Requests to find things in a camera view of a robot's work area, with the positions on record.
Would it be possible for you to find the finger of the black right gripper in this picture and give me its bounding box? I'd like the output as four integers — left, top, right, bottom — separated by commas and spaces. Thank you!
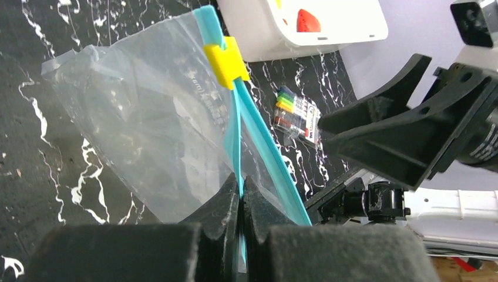
324, 78, 495, 192
318, 53, 432, 135

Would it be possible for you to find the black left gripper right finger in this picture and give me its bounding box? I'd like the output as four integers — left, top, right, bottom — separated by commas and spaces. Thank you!
241, 177, 439, 281

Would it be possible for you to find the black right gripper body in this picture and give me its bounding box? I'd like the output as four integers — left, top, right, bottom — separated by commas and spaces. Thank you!
423, 63, 497, 179

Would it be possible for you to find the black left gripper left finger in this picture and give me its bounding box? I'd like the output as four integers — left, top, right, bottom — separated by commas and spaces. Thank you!
25, 174, 239, 281

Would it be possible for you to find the white plastic bin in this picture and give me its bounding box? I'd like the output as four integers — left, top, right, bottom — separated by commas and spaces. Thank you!
217, 0, 389, 62

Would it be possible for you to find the clear zip top bag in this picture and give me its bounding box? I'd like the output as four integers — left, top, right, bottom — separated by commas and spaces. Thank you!
41, 4, 313, 227

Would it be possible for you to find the yellow zipper slider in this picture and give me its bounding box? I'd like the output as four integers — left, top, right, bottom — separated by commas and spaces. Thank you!
204, 36, 250, 90

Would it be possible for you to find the pack of coloured markers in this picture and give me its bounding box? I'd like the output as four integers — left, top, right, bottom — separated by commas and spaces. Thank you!
273, 86, 321, 148

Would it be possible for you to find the red toy pepper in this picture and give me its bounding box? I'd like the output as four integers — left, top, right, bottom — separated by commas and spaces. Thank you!
297, 9, 321, 32

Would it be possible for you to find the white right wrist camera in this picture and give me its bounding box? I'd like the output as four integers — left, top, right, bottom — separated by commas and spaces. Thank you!
450, 0, 497, 72

